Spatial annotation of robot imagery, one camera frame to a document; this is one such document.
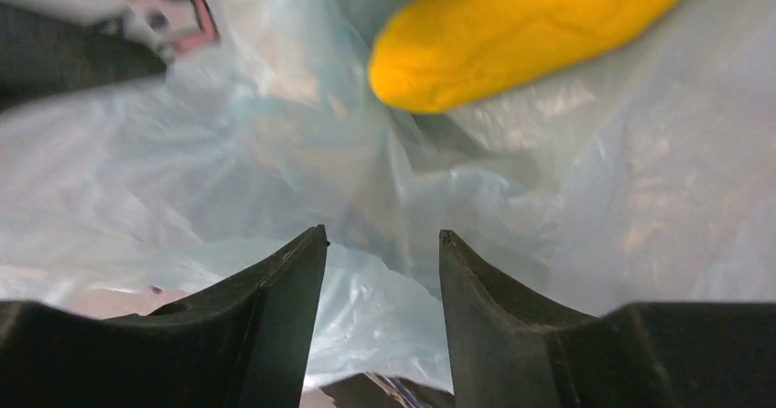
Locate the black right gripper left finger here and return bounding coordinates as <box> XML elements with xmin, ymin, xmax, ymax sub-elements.
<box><xmin>1</xmin><ymin>226</ymin><xmax>329</xmax><ymax>407</ymax></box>

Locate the light blue printed plastic bag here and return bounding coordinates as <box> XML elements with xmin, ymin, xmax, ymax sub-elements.
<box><xmin>1</xmin><ymin>0</ymin><xmax>775</xmax><ymax>390</ymax></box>

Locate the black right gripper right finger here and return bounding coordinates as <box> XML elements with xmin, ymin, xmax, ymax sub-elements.
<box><xmin>439</xmin><ymin>231</ymin><xmax>775</xmax><ymax>407</ymax></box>

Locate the yellow fake fruit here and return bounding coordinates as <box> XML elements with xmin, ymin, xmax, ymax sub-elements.
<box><xmin>368</xmin><ymin>0</ymin><xmax>681</xmax><ymax>114</ymax></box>

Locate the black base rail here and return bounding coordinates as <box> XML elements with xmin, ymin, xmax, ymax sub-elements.
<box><xmin>299</xmin><ymin>373</ymin><xmax>455</xmax><ymax>408</ymax></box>

